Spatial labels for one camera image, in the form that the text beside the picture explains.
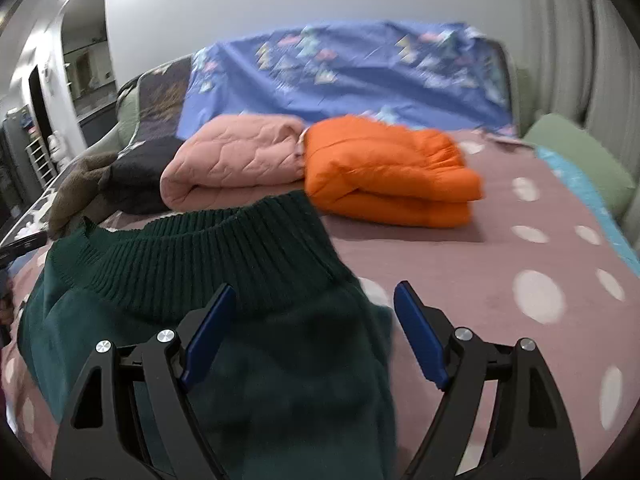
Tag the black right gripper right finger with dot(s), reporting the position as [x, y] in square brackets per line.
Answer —
[529, 434]

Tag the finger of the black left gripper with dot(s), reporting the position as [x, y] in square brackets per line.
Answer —
[23, 246]

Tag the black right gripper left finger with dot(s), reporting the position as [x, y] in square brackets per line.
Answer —
[129, 415]

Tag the dark green knit sweater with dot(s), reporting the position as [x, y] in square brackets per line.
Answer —
[300, 386]

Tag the brown fleece garment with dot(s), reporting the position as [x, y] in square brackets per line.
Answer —
[79, 196]

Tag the white shelf rack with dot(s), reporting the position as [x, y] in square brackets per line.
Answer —
[41, 162]

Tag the white rabbit figure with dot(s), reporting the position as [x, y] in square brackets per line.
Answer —
[58, 150]

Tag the black garment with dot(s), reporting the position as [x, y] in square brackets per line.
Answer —
[132, 182]

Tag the mauve polka dot blanket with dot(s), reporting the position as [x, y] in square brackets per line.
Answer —
[534, 262]

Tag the dark navy patterned blanket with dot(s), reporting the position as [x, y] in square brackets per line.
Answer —
[161, 97]

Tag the green pillow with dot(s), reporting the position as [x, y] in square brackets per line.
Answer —
[576, 145]

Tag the orange puffer jacket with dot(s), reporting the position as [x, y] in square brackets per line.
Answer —
[359, 168]

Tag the blue patterned sheet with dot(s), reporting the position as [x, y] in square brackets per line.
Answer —
[445, 76]

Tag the grey curtain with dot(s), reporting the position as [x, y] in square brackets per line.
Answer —
[582, 63]

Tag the green bed frame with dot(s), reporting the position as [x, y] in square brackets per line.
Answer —
[128, 117]

